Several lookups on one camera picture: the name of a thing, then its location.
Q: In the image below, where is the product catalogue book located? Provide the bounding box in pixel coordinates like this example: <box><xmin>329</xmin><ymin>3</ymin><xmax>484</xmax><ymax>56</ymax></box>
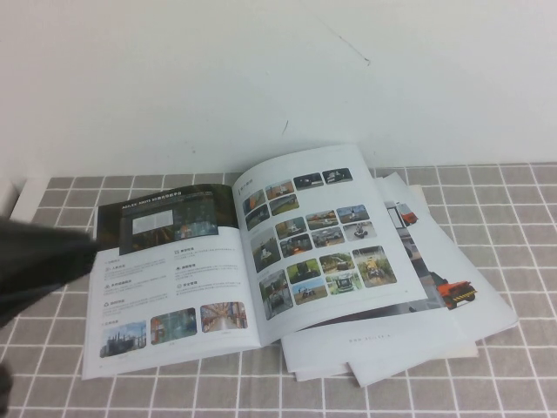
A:
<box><xmin>81</xmin><ymin>143</ymin><xmax>436</xmax><ymax>381</ymax></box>

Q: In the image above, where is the plain white paper sheet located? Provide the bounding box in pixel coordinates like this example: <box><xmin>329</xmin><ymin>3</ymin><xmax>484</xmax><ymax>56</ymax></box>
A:
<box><xmin>347</xmin><ymin>343</ymin><xmax>478</xmax><ymax>389</ymax></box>
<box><xmin>292</xmin><ymin>363</ymin><xmax>352</xmax><ymax>384</ymax></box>

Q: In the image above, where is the brochure with orange vehicle print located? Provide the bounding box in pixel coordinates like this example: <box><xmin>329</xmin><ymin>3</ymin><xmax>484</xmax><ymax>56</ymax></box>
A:
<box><xmin>280</xmin><ymin>172</ymin><xmax>520</xmax><ymax>384</ymax></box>

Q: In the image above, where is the grey checkered tablecloth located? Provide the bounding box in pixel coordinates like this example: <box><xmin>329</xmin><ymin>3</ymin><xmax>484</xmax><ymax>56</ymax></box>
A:
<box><xmin>0</xmin><ymin>161</ymin><xmax>557</xmax><ymax>418</ymax></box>

